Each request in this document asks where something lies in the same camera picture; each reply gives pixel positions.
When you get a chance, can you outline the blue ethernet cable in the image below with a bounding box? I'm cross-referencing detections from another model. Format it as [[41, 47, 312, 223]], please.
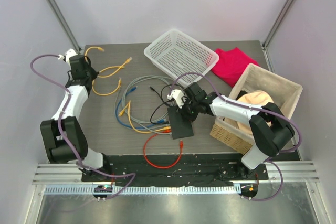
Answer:
[[116, 84, 170, 130]]

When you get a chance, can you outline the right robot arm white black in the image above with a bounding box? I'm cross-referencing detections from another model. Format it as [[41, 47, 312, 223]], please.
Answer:
[[167, 82, 295, 179]]

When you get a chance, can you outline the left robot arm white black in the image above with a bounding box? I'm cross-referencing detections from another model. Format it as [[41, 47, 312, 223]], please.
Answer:
[[40, 49, 112, 182]]

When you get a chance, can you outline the magenta cloth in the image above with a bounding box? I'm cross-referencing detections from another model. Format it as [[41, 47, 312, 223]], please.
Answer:
[[212, 47, 259, 88]]

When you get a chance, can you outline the white perforated plastic basket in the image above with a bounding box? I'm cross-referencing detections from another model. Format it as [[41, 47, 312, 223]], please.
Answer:
[[144, 29, 219, 87]]

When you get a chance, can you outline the beige hat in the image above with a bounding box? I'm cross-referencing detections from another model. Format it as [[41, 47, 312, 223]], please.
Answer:
[[230, 90, 274, 135]]

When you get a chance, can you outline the wicker basket with liner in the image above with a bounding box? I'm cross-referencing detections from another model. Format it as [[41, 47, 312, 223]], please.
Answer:
[[210, 63, 303, 154]]

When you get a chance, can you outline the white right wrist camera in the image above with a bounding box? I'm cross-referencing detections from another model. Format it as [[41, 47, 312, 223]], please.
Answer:
[[167, 89, 185, 109]]

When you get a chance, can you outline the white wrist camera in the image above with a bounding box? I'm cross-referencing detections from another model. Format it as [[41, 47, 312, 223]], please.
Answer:
[[58, 48, 78, 64], [167, 89, 185, 109]]

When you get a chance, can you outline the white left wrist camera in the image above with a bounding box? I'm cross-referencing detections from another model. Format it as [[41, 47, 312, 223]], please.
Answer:
[[58, 48, 78, 64]]

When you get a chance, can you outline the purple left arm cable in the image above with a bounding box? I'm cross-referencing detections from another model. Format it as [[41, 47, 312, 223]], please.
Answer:
[[30, 54, 137, 200]]

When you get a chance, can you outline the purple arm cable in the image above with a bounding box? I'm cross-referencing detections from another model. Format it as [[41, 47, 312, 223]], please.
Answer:
[[30, 54, 137, 200], [169, 72, 302, 201]]

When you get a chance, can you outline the black network switch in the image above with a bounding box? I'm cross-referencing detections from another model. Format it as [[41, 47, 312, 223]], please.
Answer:
[[167, 106, 194, 140]]

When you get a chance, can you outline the red ethernet cable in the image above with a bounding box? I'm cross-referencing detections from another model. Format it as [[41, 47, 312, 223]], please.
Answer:
[[143, 129, 184, 169]]

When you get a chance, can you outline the grey ethernet cable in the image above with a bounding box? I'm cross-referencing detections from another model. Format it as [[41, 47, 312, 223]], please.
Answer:
[[114, 75, 182, 134]]

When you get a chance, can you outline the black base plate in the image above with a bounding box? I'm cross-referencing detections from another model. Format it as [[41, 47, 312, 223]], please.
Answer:
[[50, 153, 300, 186]]

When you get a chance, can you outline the white slotted cable duct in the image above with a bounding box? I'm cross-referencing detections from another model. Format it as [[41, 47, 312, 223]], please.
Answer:
[[44, 184, 241, 196]]

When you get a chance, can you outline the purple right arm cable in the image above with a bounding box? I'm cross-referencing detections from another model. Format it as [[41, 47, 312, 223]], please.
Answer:
[[169, 72, 302, 201]]

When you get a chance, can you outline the aluminium frame rail left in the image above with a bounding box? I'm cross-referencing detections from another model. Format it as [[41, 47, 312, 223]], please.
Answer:
[[30, 0, 85, 164]]

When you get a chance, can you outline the aluminium frame rail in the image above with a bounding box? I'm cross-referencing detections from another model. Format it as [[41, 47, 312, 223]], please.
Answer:
[[266, 0, 316, 160], [30, 0, 85, 164]]

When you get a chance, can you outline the aluminium front rail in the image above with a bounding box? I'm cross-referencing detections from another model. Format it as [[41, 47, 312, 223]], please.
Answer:
[[33, 161, 320, 187]]

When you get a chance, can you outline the aluminium frame rail right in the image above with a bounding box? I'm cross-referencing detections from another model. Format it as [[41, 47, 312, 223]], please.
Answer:
[[266, 0, 316, 160]]

